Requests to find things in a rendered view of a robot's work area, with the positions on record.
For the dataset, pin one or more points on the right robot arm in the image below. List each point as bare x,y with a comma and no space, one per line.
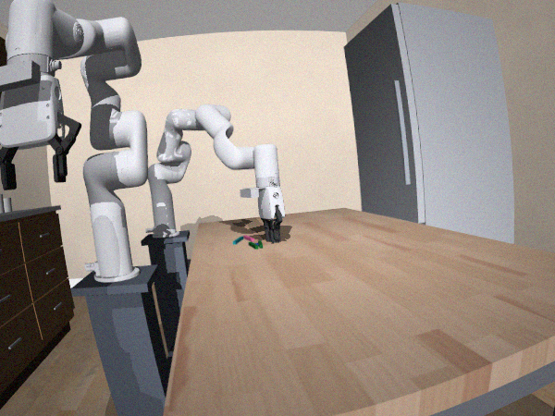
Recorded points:
39,34

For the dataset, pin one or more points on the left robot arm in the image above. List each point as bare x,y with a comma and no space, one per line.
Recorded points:
214,119

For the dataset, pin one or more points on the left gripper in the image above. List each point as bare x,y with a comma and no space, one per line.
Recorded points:
271,206

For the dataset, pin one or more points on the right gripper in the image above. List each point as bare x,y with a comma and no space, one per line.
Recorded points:
24,121

